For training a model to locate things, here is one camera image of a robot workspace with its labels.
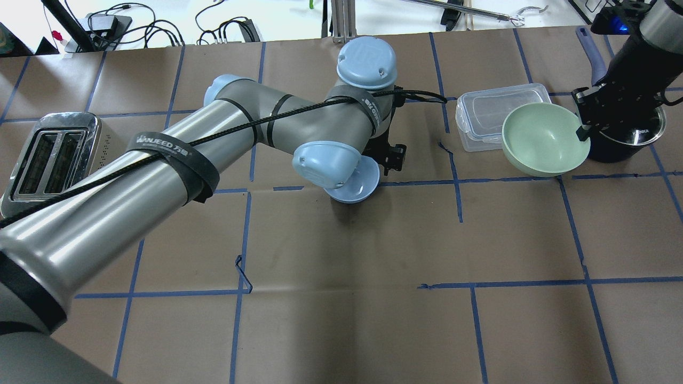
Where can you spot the black power adapter with cables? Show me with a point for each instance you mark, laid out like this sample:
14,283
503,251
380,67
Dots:
119,25

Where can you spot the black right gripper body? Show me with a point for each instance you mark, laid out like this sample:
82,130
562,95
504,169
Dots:
628,68

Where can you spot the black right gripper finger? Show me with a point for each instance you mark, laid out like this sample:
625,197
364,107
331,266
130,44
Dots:
583,133

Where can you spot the cream chrome toaster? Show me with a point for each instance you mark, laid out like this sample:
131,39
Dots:
61,150

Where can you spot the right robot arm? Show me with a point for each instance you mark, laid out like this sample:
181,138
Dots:
653,32

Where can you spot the blue bowl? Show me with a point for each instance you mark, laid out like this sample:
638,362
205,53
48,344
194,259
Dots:
360,185

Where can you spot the metal rod with hook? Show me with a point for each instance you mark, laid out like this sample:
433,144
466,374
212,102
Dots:
517,19

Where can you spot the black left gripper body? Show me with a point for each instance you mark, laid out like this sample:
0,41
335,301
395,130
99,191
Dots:
394,155

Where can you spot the aluminium frame post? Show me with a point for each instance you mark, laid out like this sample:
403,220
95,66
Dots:
343,21

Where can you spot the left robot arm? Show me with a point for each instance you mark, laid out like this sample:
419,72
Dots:
53,249

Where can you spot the clear plastic food container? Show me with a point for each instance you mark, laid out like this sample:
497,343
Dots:
480,114

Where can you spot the dark blue steel pot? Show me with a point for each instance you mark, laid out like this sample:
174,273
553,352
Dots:
620,143

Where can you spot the green bowl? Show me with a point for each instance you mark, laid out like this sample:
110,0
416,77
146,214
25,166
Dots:
541,140

